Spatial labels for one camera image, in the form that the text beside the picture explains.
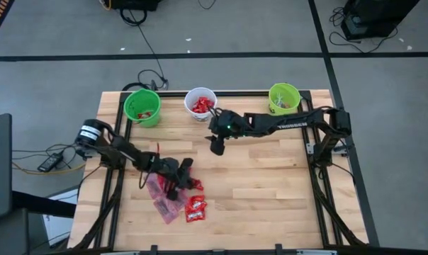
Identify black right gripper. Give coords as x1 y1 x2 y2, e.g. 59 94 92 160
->
208 110 245 156

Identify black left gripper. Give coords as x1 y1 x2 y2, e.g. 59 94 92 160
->
156 158 193 201

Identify red licorice candy pack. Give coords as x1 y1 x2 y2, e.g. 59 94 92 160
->
156 174 169 191

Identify clear pink licorice pack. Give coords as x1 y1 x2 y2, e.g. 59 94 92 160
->
174 189 189 212
144 172 164 200
153 196 181 225

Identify white jack-o-lantern bucket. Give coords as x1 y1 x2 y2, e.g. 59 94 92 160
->
184 86 218 123

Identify dark green plastic bucket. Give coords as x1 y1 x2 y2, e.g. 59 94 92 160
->
123 88 162 129

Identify lime green jack-o-lantern bucket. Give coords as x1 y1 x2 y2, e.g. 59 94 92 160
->
268 82 302 116

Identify white board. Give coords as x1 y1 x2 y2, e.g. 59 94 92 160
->
42 186 80 249

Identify black power adapter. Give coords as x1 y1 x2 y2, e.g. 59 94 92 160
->
36 152 65 174

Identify black bar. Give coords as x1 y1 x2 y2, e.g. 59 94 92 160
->
11 190 77 219

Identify black equipment box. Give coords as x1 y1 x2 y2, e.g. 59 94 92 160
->
109 0 164 11

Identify large black equipment case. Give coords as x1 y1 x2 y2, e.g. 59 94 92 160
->
340 0 421 40

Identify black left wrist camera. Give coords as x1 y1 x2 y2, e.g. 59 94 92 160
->
178 158 194 178

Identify black aluminium table frame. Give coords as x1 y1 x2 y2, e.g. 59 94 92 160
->
72 90 369 255

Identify coiled black cable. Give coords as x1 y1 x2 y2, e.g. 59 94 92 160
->
120 81 151 92

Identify long black floor cable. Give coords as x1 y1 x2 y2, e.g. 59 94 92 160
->
120 6 171 91

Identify black power cables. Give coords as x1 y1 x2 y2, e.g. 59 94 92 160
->
11 143 91 171

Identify yellow floor cable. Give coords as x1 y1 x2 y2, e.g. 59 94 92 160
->
11 161 87 176

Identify tangled black cables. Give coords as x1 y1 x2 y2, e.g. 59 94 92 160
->
329 6 399 54

